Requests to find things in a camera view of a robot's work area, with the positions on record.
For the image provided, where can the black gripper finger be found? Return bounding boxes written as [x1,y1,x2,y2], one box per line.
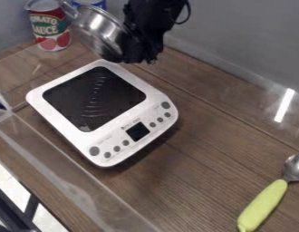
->
[123,29,147,63]
[123,0,146,30]

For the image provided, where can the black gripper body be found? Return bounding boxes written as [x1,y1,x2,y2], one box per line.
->
[122,0,188,65]

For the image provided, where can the silver pot with handles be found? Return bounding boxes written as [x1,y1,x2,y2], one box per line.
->
[59,0,130,63]

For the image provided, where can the white and black induction stove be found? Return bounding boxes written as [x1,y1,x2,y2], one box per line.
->
[25,59,178,168]

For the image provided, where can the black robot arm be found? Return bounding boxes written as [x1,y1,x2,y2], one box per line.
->
[123,0,190,63]

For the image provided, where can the alphabet soup can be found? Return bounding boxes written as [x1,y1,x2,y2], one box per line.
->
[71,0,107,10]

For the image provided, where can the tomato sauce can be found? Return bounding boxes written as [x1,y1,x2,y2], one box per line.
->
[23,0,71,52]

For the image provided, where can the spoon with green handle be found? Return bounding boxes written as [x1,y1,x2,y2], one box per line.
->
[237,154,299,232]

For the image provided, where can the black metal frame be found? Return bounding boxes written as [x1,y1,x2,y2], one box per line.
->
[0,189,42,232]

